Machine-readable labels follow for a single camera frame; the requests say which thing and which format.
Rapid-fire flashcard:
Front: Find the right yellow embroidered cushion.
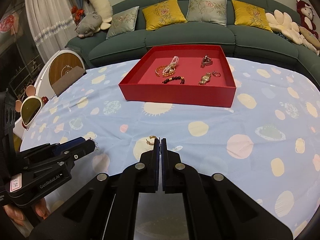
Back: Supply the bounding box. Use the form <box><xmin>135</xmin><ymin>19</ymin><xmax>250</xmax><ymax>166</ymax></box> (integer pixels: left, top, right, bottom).
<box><xmin>232</xmin><ymin>0</ymin><xmax>273</xmax><ymax>32</ymax></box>

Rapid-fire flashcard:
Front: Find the white flower-shaped cushion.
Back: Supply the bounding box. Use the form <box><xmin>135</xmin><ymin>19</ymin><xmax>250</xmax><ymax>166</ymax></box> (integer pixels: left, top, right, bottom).
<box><xmin>266</xmin><ymin>10</ymin><xmax>319</xmax><ymax>56</ymax></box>

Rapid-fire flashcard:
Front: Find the grey embroidered cushion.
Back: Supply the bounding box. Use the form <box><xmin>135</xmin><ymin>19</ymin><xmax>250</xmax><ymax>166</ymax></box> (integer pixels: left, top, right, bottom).
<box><xmin>106</xmin><ymin>6</ymin><xmax>139</xmax><ymax>39</ymax></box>
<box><xmin>186</xmin><ymin>0</ymin><xmax>227</xmax><ymax>27</ymax></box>

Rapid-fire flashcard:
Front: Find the left grey embroidered cushion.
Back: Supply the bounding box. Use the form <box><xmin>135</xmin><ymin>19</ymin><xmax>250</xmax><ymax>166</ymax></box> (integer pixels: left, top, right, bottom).
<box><xmin>106</xmin><ymin>6</ymin><xmax>139</xmax><ymax>39</ymax></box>

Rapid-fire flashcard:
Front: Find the grey pig plush toy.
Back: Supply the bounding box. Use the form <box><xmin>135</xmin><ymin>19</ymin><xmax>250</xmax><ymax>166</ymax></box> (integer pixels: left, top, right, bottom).
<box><xmin>75</xmin><ymin>12</ymin><xmax>103</xmax><ymax>38</ymax></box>

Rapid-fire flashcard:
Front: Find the red cardboard tray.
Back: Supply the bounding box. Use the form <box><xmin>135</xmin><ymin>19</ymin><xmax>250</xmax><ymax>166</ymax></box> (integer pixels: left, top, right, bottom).
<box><xmin>119</xmin><ymin>44</ymin><xmax>236</xmax><ymax>107</ymax></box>

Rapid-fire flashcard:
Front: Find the dark green sofa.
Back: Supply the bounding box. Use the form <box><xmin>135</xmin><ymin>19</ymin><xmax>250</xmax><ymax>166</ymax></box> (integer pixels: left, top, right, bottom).
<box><xmin>67</xmin><ymin>0</ymin><xmax>319</xmax><ymax>85</ymax></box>

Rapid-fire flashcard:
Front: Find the brown round cushion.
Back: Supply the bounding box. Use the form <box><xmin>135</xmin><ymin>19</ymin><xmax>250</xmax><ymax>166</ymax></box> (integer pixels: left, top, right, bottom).
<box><xmin>299</xmin><ymin>27</ymin><xmax>320</xmax><ymax>50</ymax></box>

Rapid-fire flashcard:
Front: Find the white sheer curtain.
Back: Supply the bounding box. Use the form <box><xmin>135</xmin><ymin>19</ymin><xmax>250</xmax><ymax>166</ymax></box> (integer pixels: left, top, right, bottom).
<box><xmin>25</xmin><ymin>0</ymin><xmax>76</xmax><ymax>62</ymax></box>

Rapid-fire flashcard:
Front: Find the yellow embroidered cushion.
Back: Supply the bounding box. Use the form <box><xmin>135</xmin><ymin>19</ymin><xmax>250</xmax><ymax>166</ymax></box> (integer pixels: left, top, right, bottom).
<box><xmin>232</xmin><ymin>0</ymin><xmax>273</xmax><ymax>32</ymax></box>
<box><xmin>142</xmin><ymin>0</ymin><xmax>187</xmax><ymax>31</ymax></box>

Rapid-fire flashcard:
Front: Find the white bear-ear mirror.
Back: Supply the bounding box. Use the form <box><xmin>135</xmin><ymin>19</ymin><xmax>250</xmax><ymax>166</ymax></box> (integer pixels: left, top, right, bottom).
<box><xmin>15</xmin><ymin>85</ymin><xmax>49</xmax><ymax>130</ymax></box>

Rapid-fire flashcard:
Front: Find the dark bead bracelet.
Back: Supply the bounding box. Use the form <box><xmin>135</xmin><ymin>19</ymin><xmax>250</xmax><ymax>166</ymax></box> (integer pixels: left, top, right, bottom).
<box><xmin>162</xmin><ymin>75</ymin><xmax>186</xmax><ymax>85</ymax></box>

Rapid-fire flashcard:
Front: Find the red monkey plush toy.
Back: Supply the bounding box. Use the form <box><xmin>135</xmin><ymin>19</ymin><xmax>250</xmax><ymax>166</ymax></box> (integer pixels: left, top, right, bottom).
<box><xmin>296</xmin><ymin>0</ymin><xmax>319</xmax><ymax>38</ymax></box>

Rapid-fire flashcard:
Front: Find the gold wristwatch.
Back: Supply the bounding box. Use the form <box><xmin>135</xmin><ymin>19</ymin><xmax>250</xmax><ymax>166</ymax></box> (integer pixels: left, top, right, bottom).
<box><xmin>199</xmin><ymin>72</ymin><xmax>212</xmax><ymax>85</ymax></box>

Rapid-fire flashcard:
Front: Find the blue planet-print tablecloth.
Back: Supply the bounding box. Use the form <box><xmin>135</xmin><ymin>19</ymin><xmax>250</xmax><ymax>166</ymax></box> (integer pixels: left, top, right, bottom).
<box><xmin>21</xmin><ymin>58</ymin><xmax>319</xmax><ymax>236</ymax></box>

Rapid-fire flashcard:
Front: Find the gold chain bracelet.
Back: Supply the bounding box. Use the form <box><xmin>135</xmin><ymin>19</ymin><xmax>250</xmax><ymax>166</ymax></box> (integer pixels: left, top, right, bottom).
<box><xmin>155</xmin><ymin>64</ymin><xmax>176</xmax><ymax>78</ymax></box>

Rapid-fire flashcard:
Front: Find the person's left hand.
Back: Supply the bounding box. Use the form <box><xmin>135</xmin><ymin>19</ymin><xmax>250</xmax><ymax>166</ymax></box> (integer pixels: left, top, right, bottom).
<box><xmin>3</xmin><ymin>198</ymin><xmax>50</xmax><ymax>226</ymax></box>

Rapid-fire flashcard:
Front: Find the gold hoop earring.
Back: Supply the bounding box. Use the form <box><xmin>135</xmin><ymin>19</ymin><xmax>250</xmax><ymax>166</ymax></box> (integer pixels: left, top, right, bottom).
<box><xmin>146</xmin><ymin>135</ymin><xmax>157</xmax><ymax>145</ymax></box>

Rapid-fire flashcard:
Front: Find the red curtain tie ornament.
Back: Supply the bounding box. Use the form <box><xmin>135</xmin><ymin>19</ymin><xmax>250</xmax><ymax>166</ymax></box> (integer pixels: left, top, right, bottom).
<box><xmin>71</xmin><ymin>6</ymin><xmax>85</xmax><ymax>25</ymax></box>

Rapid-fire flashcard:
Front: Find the white cow plush toy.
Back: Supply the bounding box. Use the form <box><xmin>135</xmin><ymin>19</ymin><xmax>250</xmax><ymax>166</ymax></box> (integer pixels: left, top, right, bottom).
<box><xmin>86</xmin><ymin>0</ymin><xmax>113</xmax><ymax>30</ymax></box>

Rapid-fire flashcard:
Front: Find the middle grey embroidered cushion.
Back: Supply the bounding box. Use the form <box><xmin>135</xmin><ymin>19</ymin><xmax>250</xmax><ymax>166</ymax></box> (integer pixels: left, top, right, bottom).
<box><xmin>186</xmin><ymin>0</ymin><xmax>227</xmax><ymax>27</ymax></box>

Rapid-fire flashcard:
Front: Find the left yellow embroidered cushion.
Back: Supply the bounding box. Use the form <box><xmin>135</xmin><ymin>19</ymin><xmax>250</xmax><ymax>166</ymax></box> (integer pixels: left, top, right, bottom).
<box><xmin>142</xmin><ymin>0</ymin><xmax>187</xmax><ymax>31</ymax></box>

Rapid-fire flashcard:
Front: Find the white pearl necklace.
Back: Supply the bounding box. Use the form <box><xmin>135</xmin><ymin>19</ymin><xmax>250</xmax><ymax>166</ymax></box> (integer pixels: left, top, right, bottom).
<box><xmin>162</xmin><ymin>55</ymin><xmax>180</xmax><ymax>77</ymax></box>

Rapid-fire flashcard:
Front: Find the silver blue-dial wristwatch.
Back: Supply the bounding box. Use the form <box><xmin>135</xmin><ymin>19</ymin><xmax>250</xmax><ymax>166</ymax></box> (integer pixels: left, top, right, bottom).
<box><xmin>200</xmin><ymin>55</ymin><xmax>213</xmax><ymax>68</ymax></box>

